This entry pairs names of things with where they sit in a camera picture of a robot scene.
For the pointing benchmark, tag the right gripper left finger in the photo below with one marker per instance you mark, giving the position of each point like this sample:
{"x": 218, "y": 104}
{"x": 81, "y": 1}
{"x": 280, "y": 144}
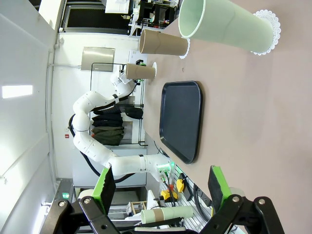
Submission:
{"x": 104, "y": 190}

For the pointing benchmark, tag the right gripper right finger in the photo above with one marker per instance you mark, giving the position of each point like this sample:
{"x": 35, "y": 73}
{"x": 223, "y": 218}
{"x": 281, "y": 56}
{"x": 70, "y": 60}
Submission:
{"x": 217, "y": 187}

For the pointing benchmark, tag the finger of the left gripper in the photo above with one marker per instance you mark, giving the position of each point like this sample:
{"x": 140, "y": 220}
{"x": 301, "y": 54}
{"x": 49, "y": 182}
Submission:
{"x": 141, "y": 63}
{"x": 139, "y": 81}

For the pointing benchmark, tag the white scalloped paper coaster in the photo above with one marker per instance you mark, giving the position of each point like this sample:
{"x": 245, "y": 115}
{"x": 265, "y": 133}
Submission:
{"x": 183, "y": 56}
{"x": 276, "y": 31}
{"x": 154, "y": 64}

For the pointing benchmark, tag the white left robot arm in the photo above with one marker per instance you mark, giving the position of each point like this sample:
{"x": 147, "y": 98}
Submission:
{"x": 85, "y": 146}

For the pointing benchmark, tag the black hanging bag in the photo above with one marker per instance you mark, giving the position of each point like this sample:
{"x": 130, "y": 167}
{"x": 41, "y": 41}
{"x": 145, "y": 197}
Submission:
{"x": 134, "y": 113}

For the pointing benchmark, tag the wooden crate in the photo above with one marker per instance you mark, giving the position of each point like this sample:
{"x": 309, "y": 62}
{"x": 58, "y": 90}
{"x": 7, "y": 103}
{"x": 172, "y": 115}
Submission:
{"x": 137, "y": 207}

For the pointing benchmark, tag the green exit sign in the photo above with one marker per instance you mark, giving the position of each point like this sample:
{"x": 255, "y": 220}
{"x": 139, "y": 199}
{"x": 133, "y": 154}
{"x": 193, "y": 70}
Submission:
{"x": 65, "y": 195}

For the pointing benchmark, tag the pale green spare cup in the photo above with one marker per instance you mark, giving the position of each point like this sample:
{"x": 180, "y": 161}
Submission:
{"x": 180, "y": 214}

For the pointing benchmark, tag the black jacket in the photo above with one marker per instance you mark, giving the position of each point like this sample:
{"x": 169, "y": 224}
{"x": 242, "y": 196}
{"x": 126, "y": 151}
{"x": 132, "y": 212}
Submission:
{"x": 107, "y": 119}

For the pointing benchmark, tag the olive jacket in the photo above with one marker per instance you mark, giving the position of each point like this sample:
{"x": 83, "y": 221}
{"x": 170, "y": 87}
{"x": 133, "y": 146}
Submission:
{"x": 108, "y": 136}

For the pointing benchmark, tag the black plastic tray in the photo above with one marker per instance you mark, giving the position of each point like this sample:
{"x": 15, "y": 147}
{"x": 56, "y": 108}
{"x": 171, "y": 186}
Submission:
{"x": 180, "y": 122}

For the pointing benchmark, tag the tan spare cup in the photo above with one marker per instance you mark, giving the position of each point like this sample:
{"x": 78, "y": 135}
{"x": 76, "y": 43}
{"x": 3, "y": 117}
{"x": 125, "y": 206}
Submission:
{"x": 161, "y": 215}

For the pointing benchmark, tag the dark mesh panel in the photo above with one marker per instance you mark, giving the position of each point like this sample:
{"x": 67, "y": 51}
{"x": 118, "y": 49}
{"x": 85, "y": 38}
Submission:
{"x": 97, "y": 17}

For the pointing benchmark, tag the red fire alarm button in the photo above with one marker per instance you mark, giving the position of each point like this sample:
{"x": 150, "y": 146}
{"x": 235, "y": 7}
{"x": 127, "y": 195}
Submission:
{"x": 67, "y": 136}

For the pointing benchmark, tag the ceiling light panel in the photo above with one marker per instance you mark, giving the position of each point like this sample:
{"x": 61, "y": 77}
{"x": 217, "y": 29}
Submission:
{"x": 17, "y": 91}

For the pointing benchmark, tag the grey metal wall panel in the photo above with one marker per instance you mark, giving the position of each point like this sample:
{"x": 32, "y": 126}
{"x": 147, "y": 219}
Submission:
{"x": 97, "y": 58}

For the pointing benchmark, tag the black clothes rack frame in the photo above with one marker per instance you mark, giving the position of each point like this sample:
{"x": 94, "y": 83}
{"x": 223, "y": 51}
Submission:
{"x": 91, "y": 85}

